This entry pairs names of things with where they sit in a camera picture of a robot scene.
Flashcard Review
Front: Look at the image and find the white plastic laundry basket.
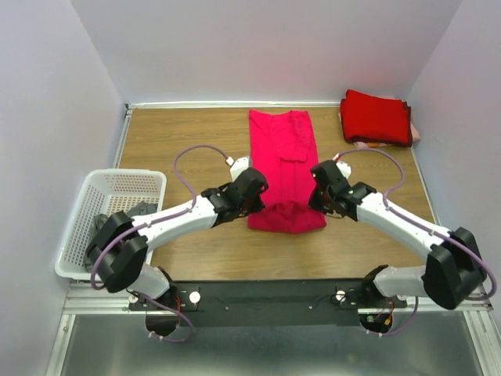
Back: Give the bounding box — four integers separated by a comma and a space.
55, 168, 167, 281

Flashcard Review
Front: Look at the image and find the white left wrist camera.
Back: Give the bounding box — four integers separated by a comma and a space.
225, 156, 251, 182

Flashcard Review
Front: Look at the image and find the grey t shirt in basket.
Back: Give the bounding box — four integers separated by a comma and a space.
84, 201, 158, 273

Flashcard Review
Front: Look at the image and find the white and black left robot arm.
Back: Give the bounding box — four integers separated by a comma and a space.
86, 168, 269, 309

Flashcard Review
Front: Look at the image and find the aluminium frame rail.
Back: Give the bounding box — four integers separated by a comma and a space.
62, 282, 493, 315

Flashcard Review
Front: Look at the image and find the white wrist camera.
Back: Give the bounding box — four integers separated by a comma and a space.
225, 156, 251, 182
333, 154, 351, 179

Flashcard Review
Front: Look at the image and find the folded light pink t shirt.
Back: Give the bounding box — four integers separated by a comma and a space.
340, 109, 420, 149

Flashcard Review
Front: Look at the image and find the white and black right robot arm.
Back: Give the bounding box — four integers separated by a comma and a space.
308, 160, 487, 309

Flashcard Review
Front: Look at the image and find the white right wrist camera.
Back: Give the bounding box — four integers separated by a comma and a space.
333, 154, 351, 179

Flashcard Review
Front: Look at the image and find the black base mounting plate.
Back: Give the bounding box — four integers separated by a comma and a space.
128, 278, 416, 329

